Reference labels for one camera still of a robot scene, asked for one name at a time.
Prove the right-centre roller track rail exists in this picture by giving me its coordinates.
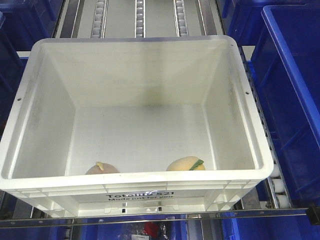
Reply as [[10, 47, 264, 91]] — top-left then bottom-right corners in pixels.
[[173, 0, 189, 37]]

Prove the red packaged item below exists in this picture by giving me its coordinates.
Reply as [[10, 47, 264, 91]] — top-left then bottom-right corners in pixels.
[[143, 222, 160, 238]]

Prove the blue storage bin left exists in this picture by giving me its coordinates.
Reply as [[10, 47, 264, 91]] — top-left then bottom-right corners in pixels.
[[0, 0, 63, 129]]

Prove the far right roller track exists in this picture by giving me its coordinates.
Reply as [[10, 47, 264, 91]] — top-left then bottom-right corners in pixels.
[[238, 46, 292, 210]]

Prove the grey-brown plush ball toy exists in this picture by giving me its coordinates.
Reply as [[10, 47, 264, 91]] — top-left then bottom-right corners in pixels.
[[85, 161, 119, 175]]

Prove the yellow plush ball toy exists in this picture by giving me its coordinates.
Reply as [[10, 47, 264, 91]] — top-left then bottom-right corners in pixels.
[[166, 156, 206, 171]]

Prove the middle roller track rail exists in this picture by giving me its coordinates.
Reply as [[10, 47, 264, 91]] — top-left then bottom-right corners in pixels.
[[134, 0, 146, 38]]

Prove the metal shelf front bar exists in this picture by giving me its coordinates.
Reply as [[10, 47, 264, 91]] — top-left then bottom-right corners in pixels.
[[0, 206, 320, 229]]

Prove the white plastic tote box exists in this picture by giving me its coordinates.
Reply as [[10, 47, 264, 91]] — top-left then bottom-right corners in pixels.
[[0, 35, 274, 217]]

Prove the left roller track rail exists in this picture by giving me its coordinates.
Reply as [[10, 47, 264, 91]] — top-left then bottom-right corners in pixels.
[[90, 0, 109, 39]]

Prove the blue storage bin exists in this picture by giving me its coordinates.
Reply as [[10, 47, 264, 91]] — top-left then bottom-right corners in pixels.
[[0, 0, 63, 129], [251, 2, 320, 205]]

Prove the blue bin lower shelf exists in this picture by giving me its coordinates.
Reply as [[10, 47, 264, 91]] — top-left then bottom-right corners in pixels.
[[47, 216, 320, 240]]

